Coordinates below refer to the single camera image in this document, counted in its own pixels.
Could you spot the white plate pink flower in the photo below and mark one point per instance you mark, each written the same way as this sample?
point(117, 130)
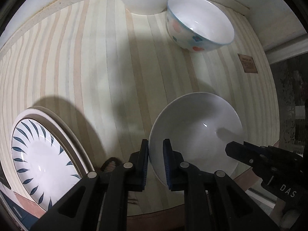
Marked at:
point(64, 135)

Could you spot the blue cabinet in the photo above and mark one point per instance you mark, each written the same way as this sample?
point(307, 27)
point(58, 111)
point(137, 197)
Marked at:
point(16, 215)

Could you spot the white plate blue leaves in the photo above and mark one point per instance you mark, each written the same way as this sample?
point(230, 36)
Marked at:
point(43, 166)

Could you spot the striped table mat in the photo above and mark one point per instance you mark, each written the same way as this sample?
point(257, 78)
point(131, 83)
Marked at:
point(108, 74)

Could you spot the brown mat label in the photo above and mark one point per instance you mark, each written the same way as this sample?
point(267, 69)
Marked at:
point(248, 64)

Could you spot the plain white bowl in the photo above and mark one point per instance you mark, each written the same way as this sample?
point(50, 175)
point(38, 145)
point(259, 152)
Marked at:
point(199, 125)

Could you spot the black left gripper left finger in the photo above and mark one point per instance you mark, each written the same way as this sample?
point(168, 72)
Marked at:
point(128, 177)

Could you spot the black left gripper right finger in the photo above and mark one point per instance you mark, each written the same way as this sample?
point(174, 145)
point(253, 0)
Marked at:
point(186, 177)

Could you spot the white bowl coloured dots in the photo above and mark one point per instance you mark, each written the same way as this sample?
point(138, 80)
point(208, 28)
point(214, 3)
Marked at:
point(198, 25)

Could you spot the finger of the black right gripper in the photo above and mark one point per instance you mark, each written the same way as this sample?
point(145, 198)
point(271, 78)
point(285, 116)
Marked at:
point(247, 153)

